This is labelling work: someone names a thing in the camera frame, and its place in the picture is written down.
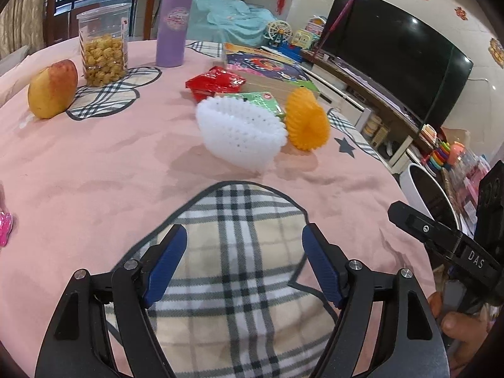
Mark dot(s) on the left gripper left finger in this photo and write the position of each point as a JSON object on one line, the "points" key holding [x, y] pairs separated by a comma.
{"points": [[160, 263]]}

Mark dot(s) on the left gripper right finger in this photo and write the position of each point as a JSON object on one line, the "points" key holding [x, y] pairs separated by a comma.
{"points": [[328, 263]]}

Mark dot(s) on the orange foam fruit net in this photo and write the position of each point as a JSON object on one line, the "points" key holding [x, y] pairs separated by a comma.
{"points": [[305, 120]]}

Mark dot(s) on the white foam fruit net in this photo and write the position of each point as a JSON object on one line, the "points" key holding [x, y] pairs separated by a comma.
{"points": [[240, 132]]}

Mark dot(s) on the green drink carton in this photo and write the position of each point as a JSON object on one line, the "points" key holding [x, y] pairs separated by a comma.
{"points": [[264, 100]]}

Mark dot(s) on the red snack wrapper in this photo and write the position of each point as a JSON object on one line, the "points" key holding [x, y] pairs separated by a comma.
{"points": [[216, 80]]}

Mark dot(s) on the white round trash bin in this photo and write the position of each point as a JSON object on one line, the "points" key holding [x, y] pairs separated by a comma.
{"points": [[424, 194]]}

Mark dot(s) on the person's right hand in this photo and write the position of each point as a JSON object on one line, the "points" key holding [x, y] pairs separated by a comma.
{"points": [[470, 331]]}

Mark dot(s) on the pink bed blanket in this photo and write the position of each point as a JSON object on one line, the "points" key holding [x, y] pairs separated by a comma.
{"points": [[244, 302]]}

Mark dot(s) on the white tv cabinet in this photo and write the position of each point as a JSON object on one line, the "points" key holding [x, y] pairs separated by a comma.
{"points": [[386, 129]]}

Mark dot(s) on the pink toy on bed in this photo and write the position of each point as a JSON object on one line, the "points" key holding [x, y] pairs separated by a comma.
{"points": [[6, 222]]}

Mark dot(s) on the black television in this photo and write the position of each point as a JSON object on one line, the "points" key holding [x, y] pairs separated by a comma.
{"points": [[401, 56]]}

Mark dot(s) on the red yellow mango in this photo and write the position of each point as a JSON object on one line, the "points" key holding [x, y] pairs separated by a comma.
{"points": [[52, 90]]}

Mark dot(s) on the colourful children's book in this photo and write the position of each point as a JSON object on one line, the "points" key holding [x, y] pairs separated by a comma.
{"points": [[266, 72]]}

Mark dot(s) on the toy ferris wheel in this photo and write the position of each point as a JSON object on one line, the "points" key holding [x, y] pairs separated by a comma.
{"points": [[277, 32]]}

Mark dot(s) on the clear jar of snacks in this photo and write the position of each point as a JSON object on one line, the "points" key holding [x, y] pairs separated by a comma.
{"points": [[103, 35]]}

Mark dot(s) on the purple thermos bottle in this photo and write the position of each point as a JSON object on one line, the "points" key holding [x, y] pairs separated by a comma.
{"points": [[173, 23]]}

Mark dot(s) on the teal covered armchair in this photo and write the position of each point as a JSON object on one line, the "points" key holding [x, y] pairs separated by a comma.
{"points": [[228, 21]]}

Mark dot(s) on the rainbow stacking ring toy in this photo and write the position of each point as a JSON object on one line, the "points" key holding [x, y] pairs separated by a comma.
{"points": [[435, 161]]}

